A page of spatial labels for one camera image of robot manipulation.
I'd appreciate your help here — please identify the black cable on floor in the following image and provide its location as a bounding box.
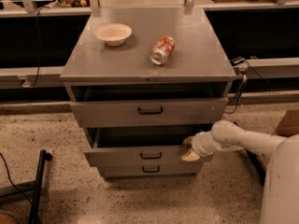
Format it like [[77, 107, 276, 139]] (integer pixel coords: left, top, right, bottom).
[[0, 151, 36, 205]]

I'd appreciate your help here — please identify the black cable right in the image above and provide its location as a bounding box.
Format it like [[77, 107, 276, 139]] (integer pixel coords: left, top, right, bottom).
[[224, 59, 271, 116]]

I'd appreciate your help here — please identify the grey metal drawer cabinet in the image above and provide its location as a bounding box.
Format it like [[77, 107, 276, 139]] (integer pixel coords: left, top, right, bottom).
[[59, 6, 238, 181]]

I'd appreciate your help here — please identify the cardboard box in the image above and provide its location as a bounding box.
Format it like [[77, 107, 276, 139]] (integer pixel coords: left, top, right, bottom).
[[274, 110, 299, 137]]

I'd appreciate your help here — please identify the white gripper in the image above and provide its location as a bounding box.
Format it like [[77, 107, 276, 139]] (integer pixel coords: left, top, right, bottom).
[[181, 133, 206, 161]]

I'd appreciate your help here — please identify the white paper bowl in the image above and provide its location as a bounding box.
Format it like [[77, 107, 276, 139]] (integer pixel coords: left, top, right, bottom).
[[95, 23, 132, 47]]

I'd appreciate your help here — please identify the grey top drawer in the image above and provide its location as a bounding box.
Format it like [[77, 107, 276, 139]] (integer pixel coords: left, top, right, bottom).
[[68, 90, 228, 128]]

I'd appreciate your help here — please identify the grey drawer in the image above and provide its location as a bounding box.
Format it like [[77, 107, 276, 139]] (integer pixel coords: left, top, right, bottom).
[[84, 125, 200, 167], [68, 90, 228, 128], [97, 163, 202, 179]]

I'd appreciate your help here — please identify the wall power outlet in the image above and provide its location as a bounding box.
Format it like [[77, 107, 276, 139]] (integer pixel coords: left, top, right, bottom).
[[18, 76, 31, 88]]

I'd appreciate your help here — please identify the orange soda can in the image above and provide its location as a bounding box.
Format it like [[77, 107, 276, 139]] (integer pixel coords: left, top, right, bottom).
[[149, 36, 175, 65]]

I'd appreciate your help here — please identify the black metal leg left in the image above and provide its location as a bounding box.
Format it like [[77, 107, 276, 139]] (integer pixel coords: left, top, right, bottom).
[[29, 149, 52, 224]]

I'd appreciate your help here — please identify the grey bottom drawer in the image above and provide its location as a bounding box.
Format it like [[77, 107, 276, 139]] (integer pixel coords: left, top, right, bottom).
[[97, 163, 202, 179]]

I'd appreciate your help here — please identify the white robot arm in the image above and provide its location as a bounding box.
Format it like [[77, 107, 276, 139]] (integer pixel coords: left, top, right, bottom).
[[181, 120, 299, 224]]

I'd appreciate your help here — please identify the black hanging cable left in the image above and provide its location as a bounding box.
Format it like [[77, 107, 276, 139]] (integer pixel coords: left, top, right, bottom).
[[31, 5, 50, 88]]

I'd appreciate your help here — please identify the black power adapter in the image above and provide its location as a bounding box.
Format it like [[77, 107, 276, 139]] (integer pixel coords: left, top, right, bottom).
[[231, 56, 246, 66]]

